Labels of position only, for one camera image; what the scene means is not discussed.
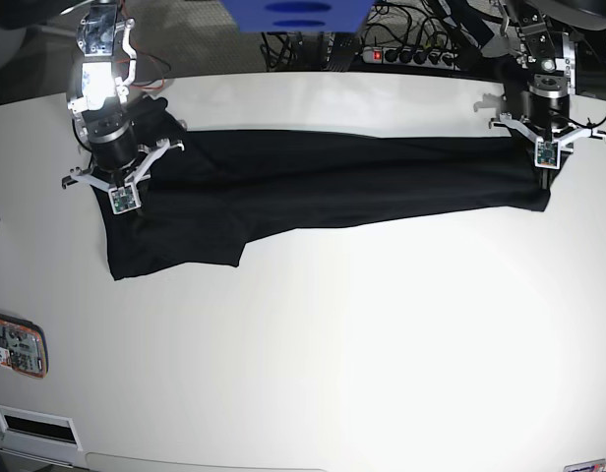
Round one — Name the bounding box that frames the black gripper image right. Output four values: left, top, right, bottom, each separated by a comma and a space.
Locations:
516, 86, 573, 141

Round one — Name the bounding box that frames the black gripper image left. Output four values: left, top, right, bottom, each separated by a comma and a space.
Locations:
84, 110, 138, 185

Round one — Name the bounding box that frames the black T-shirt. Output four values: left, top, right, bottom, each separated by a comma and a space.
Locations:
96, 98, 550, 280

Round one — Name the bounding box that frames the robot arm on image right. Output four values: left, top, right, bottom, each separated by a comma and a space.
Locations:
491, 1, 606, 146

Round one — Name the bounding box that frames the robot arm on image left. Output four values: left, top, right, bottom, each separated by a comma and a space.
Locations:
67, 1, 166, 191

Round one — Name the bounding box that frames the blue plastic bin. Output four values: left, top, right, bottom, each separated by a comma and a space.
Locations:
221, 0, 373, 32

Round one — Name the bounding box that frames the sticker at bottom edge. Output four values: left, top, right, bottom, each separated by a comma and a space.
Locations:
563, 458, 606, 472

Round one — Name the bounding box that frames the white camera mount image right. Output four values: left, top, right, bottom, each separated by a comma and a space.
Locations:
489, 112, 606, 170

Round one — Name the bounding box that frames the white camera mount image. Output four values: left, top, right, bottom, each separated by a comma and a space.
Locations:
489, 112, 606, 170
61, 139, 185, 215

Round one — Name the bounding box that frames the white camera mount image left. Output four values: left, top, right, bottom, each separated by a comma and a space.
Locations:
61, 139, 185, 215

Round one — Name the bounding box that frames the white power strip red switch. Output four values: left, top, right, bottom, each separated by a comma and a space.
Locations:
361, 46, 459, 71

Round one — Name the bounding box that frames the white table cable grommet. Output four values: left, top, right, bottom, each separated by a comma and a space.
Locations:
0, 405, 83, 451

